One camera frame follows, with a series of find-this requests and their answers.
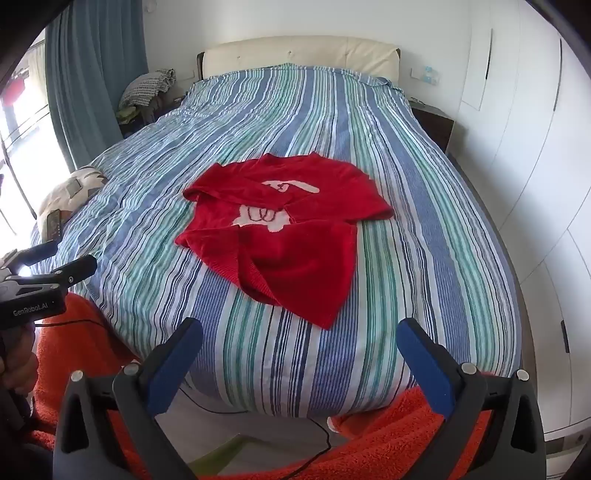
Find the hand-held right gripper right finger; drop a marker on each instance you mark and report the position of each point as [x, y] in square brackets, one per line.
[425, 364]

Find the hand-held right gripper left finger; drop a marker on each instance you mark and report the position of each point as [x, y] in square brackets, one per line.
[179, 364]

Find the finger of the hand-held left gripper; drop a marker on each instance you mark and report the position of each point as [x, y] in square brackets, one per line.
[69, 273]
[37, 253]

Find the red knit sweater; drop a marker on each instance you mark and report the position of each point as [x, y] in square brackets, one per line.
[286, 240]

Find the pile of clothes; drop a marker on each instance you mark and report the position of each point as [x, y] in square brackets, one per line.
[145, 90]

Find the person's left hand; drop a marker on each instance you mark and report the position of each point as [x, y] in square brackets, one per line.
[18, 369]

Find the black phone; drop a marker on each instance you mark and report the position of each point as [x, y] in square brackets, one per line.
[54, 225]

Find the patterned cushion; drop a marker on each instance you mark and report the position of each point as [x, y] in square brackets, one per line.
[78, 184]

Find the orange fleece cloth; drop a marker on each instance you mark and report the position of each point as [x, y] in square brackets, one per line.
[392, 443]

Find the window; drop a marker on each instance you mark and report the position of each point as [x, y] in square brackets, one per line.
[23, 138]

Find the blue curtain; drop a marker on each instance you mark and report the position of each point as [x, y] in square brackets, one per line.
[92, 83]

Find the dark wooden nightstand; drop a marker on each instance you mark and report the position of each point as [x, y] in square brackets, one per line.
[434, 124]

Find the white wardrobe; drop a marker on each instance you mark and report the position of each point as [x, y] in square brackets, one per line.
[531, 138]

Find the bed with striped sheet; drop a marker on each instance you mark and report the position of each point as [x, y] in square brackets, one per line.
[286, 120]

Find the cream padded headboard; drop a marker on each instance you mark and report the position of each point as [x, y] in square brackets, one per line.
[300, 55]

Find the white wall outlet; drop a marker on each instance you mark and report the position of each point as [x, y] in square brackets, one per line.
[427, 75]

